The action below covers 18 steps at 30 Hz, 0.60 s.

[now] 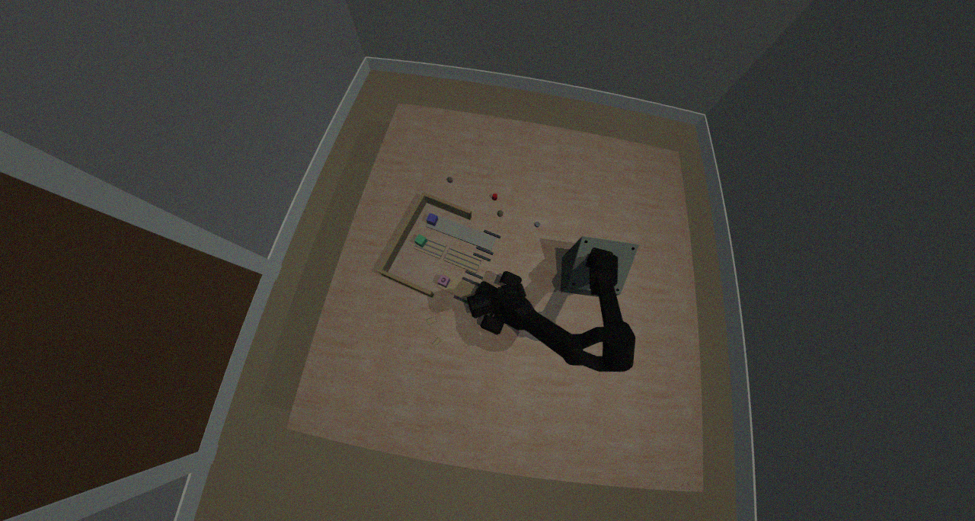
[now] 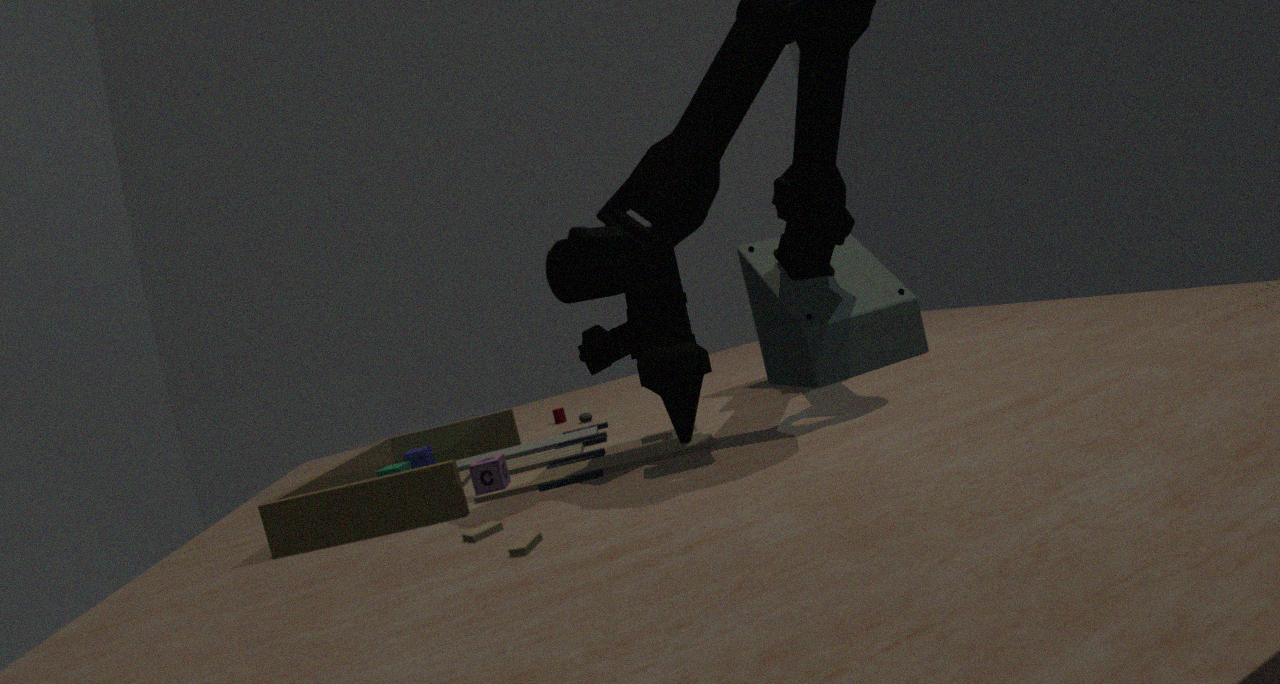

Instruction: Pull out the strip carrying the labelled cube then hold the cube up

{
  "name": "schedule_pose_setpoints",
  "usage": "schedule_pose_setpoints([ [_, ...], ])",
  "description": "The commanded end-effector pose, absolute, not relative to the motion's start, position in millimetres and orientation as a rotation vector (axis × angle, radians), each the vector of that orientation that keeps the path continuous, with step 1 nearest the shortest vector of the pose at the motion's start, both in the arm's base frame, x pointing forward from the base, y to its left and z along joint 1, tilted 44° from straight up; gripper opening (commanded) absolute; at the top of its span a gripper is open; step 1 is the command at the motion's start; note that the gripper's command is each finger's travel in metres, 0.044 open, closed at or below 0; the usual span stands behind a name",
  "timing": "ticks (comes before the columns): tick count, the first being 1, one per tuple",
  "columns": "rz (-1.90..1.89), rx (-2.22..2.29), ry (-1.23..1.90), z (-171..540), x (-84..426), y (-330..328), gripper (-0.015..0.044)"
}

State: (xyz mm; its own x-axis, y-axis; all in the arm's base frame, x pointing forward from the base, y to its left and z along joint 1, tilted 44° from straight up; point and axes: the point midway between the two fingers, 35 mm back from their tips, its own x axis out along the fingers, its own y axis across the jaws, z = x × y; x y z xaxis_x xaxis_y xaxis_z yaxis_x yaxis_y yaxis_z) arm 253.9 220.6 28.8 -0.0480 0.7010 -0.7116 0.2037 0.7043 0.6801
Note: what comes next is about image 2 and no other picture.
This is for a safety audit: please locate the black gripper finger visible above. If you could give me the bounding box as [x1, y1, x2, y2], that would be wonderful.
[645, 374, 705, 443]

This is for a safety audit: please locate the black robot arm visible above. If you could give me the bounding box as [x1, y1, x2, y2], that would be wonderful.
[545, 0, 876, 375]

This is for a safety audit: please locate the purple labelled cube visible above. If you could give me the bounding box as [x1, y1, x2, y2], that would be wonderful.
[468, 453, 511, 496]

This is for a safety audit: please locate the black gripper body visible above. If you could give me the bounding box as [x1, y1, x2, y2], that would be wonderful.
[625, 283, 712, 387]

